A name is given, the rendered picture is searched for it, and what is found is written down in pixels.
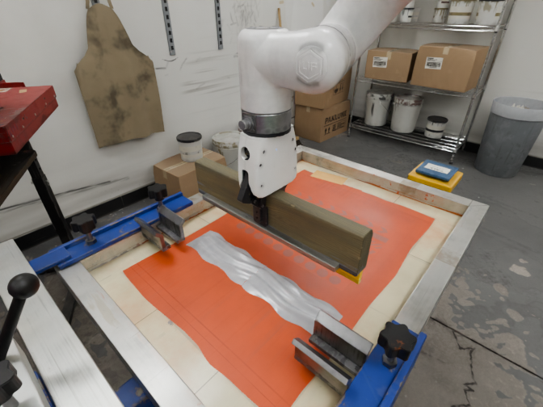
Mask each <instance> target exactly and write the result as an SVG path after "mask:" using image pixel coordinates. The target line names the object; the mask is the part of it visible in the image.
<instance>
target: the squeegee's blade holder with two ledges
mask: <svg viewBox="0 0 543 407"><path fill-rule="evenodd" d="M202 197H203V200H205V201H207V202H209V203H210V204H212V205H214V206H216V207H217V208H220V209H221V210H223V211H224V212H227V213H229V214H230V215H231V216H234V217H236V218H237V219H239V220H241V221H243V222H244V223H246V224H248V225H250V226H251V227H253V228H255V229H258V230H259V231H260V232H262V233H265V234H266V235H268V236H269V237H272V238H273V239H275V240H277V241H279V242H280V243H282V244H284V245H286V246H287V247H289V248H291V249H293V250H295V251H296V252H298V253H300V254H302V255H304V256H306V257H307V258H309V259H311V260H313V261H315V262H316V263H318V264H320V265H322V266H324V267H325V268H327V269H329V270H331V271H333V272H336V271H337V270H338V269H339V263H338V262H336V261H334V260H333V259H331V258H328V257H327V256H325V255H323V254H321V253H319V252H317V251H316V250H313V249H311V248H309V247H308V246H307V245H304V244H302V243H300V242H299V241H296V240H294V239H293V238H291V237H289V236H287V235H285V234H283V233H282V232H280V231H278V230H276V229H274V228H272V227H270V226H267V227H264V226H262V225H261V224H259V223H257V222H255V221H254V217H252V216H249V215H247V214H246V213H244V212H242V211H240V210H238V209H236V208H234V207H232V206H230V205H229V204H227V203H225V202H223V201H221V200H219V199H217V198H216V197H214V196H212V195H210V194H208V193H206V194H204V195H202Z"/></svg>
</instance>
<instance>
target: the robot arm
mask: <svg viewBox="0 0 543 407"><path fill-rule="evenodd" d="M411 1H412V0H338V1H337V2H336V3H335V4H334V6H333V7H332V8H331V10H330V11H329V13H328V14H327V16H326V17H325V18H324V20H323V21H322V22H321V23H320V24H319V26H316V27H312V28H307V29H302V30H296V31H289V30H288V29H286V28H284V27H277V26H272V27H263V26H258V27H248V28H245V29H243V30H241V31H240V33H239V34H238V71H239V85H240V98H241V110H242V120H241V121H239V122H238V126H239V127H240V129H241V130H242V132H241V133H240V139H239V146H238V180H239V185H240V191H239V193H238V198H237V200H238V201H239V202H241V203H243V204H252V205H253V215H254V221H255V222H257V223H259V224H261V225H262V226H264V227H267V226H268V207H266V196H267V195H270V194H271V193H272V192H274V191H277V190H278V189H280V190H282V191H285V188H286V186H287V185H288V183H290V182H291V181H292V180H294V179H295V177H296V176H297V144H296V137H295V132H294V127H293V125H292V124H291V118H292V90H295V91H298V92H301V93H306V94H322V93H325V92H327V91H328V90H331V89H332V88H333V87H335V86H336V85H337V84H338V83H339V81H340V80H341V79H342V78H343V76H344V75H345V74H346V73H347V72H348V71H349V69H350V68H351V67H352V66H353V65H354V64H355V63H356V62H357V61H358V59H359V58H360V57H361V56H362V55H363V53H364V52H365V51H366V50H367V49H368V47H369V46H370V45H371V44H372V43H373V42H374V40H375V39H376V38H377V37H378V36H379V35H380V34H381V33H382V32H383V31H384V30H385V29H386V28H387V26H388V25H389V24H390V23H391V22H392V21H393V20H394V18H395V17H396V16H397V15H398V14H399V13H400V12H401V11H402V10H403V9H404V8H405V7H406V6H407V5H408V4H409V3H410V2H411ZM256 196H257V197H258V198H259V199H256Z"/></svg>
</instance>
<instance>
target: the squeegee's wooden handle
mask: <svg viewBox="0 0 543 407"><path fill-rule="evenodd" d="M195 168H196V177H197V182H198V187H199V193H201V194H203V195H204V194H206V193H208V194H210V195H212V196H214V197H216V198H217V199H219V200H221V201H223V202H225V203H227V204H229V205H230V206H232V207H234V208H236V209H238V210H240V211H242V212H244V213H246V214H247V215H249V216H252V217H254V215H253V205H252V204H250V203H241V202H239V201H238V200H237V198H238V193H239V191H240V185H239V180H238V171H236V170H233V169H231V168H229V167H227V166H223V165H222V164H220V163H217V162H215V161H212V160H210V159H208V158H206V157H202V158H200V159H198V160H196V161H195ZM266 207H268V226H270V227H272V228H274V229H276V230H278V231H280V232H282V233H283V234H285V235H287V236H289V237H291V238H293V239H294V240H296V241H299V242H300V243H302V244H304V245H307V246H308V247H309V248H311V249H313V250H316V251H317V252H319V253H321V254H323V255H325V256H327V257H328V258H331V259H333V260H334V261H336V262H338V263H339V268H340V269H342V270H344V271H346V272H347V273H349V274H351V275H354V276H355V277H356V276H358V275H359V273H360V272H361V271H362V270H363V269H364V268H365V267H366V265H367V261H368V253H369V250H370V245H371V241H372V237H373V230H372V229H371V228H368V227H366V226H364V225H362V224H359V223H356V222H355V221H353V220H349V219H348V218H346V217H343V216H340V215H338V214H336V213H334V212H331V211H329V210H326V209H325V208H321V207H319V206H318V205H315V204H313V203H310V202H308V201H306V200H303V199H301V198H298V197H296V196H295V195H291V194H289V193H287V192H285V191H282V190H280V189H278V190H277V191H274V192H272V193H271V194H270V195H267V196H266Z"/></svg>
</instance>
